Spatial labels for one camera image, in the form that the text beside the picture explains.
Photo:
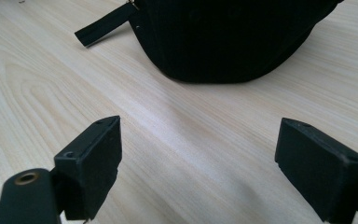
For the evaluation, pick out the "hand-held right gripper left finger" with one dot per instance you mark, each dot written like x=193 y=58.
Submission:
x=90 y=168

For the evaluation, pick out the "black fabric bag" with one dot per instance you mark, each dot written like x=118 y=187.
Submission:
x=217 y=37

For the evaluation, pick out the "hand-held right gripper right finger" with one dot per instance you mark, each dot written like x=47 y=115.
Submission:
x=317 y=168

